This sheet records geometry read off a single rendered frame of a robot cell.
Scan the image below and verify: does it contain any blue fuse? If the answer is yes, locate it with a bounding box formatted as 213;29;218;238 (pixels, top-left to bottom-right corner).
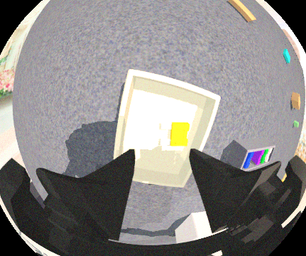
244;151;254;168

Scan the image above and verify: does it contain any tan rectangular block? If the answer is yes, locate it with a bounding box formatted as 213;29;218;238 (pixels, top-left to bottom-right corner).
227;0;257;22

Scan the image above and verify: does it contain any orange cube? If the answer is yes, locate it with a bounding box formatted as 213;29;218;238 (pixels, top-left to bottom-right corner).
291;92;300;110

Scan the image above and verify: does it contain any cyan rectangular block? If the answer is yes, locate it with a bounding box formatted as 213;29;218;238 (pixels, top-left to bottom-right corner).
283;49;290;63

